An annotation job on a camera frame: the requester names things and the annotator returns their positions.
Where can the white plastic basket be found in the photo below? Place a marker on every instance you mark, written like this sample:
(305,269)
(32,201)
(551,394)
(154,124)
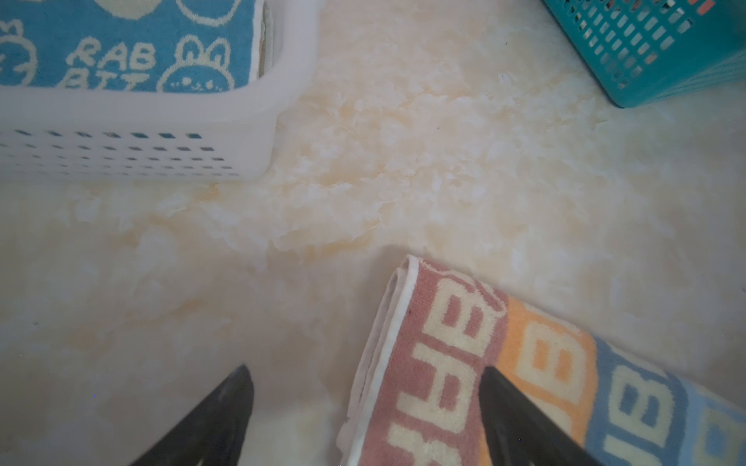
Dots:
(78,134)

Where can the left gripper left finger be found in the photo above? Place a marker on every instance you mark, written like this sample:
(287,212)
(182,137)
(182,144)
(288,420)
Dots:
(213,433)

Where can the teal plastic basket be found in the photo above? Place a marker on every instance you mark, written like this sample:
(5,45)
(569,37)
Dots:
(642,51)

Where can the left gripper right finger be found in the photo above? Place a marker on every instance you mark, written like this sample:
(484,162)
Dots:
(518,433)

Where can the striped rabbit letter towel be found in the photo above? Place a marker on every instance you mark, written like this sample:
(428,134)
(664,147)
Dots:
(415,400)

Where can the blue bunny pattern towel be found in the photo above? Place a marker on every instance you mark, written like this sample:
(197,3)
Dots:
(141,46)

